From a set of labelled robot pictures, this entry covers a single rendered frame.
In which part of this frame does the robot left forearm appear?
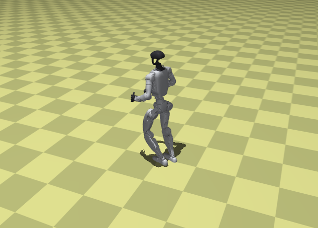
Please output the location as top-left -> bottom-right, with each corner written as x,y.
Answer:
134,93 -> 147,102

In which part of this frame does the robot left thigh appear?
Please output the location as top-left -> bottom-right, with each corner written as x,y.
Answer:
143,107 -> 159,139

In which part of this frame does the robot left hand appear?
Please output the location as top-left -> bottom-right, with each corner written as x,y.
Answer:
131,92 -> 137,102

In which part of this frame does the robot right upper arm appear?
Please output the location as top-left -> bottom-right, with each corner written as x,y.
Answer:
166,67 -> 176,86

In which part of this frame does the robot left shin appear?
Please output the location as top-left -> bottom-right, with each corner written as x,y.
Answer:
144,134 -> 165,160

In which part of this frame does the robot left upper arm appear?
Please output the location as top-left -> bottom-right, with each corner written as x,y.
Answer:
145,73 -> 155,100

